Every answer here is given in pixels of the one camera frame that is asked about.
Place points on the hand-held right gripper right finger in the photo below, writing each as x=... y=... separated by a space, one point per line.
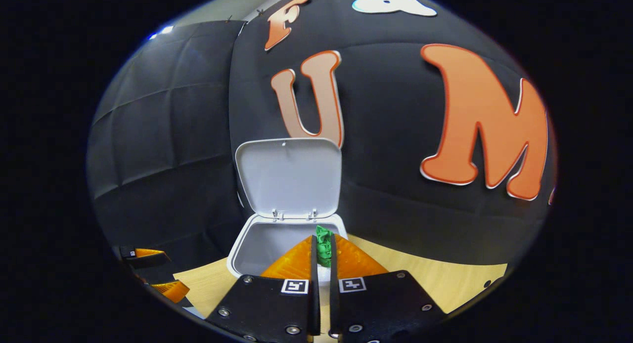
x=381 y=308

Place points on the wooden desktop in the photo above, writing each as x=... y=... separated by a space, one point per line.
x=445 y=278

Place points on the black backdrop cloth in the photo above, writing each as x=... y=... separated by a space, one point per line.
x=385 y=135

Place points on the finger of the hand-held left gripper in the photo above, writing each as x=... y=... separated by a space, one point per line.
x=148 y=256
x=170 y=289

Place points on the green paper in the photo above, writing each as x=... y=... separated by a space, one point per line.
x=324 y=246

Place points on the white desktop garbage bin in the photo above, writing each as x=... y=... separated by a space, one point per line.
x=289 y=180

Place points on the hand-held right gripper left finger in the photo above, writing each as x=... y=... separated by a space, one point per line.
x=267 y=308

